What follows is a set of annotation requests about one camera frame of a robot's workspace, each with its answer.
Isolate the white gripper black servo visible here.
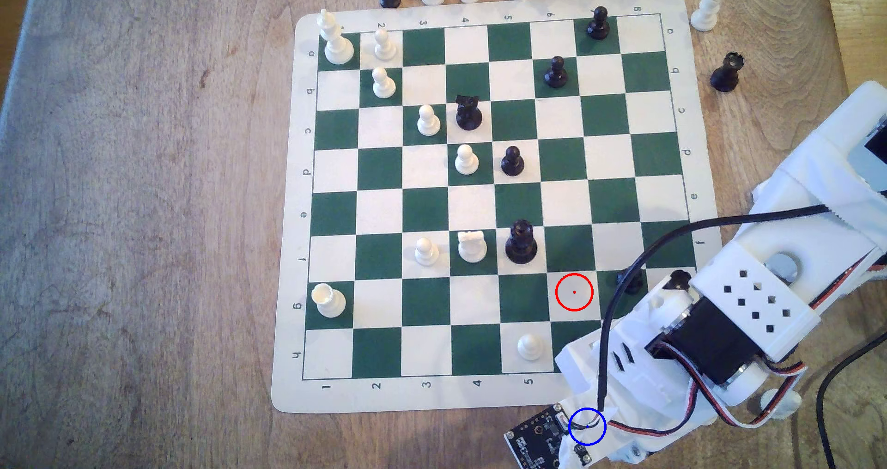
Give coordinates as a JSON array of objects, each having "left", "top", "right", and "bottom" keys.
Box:
[{"left": 554, "top": 278, "right": 763, "bottom": 469}]

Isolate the black queen chess piece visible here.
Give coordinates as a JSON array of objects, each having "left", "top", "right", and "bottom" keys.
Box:
[{"left": 505, "top": 220, "right": 539, "bottom": 265}]

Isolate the white knight chess piece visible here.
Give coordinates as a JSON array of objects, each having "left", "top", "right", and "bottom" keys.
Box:
[{"left": 458, "top": 230, "right": 488, "bottom": 263}]

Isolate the green white chess mat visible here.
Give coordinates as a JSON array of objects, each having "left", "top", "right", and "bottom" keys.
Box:
[{"left": 270, "top": 0, "right": 723, "bottom": 414}]

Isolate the black rook chess piece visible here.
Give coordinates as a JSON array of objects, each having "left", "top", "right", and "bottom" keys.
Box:
[{"left": 710, "top": 52, "right": 744, "bottom": 93}]

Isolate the black knight chess piece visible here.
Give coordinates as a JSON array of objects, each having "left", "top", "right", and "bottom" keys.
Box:
[{"left": 455, "top": 95, "right": 483, "bottom": 132}]

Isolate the white rook chess piece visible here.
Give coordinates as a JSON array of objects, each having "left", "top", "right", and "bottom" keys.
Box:
[{"left": 311, "top": 283, "right": 346, "bottom": 319}]

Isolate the white bishop chess piece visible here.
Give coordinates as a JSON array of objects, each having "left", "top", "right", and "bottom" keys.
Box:
[{"left": 690, "top": 0, "right": 722, "bottom": 32}]

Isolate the white king chess piece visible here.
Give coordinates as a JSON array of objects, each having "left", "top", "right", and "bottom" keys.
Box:
[{"left": 316, "top": 9, "right": 356, "bottom": 66}]

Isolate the black camera cable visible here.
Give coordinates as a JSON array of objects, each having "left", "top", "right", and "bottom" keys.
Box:
[{"left": 597, "top": 204, "right": 832, "bottom": 414}]

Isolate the red black white servo wire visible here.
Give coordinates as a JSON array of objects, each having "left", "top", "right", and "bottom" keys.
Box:
[{"left": 606, "top": 341, "right": 810, "bottom": 437}]

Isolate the black camera circuit board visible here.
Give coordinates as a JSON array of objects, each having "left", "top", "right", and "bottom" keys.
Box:
[{"left": 504, "top": 404, "right": 564, "bottom": 469}]

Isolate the black power cable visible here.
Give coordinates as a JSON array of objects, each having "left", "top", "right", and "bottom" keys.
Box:
[{"left": 816, "top": 336, "right": 887, "bottom": 469}]

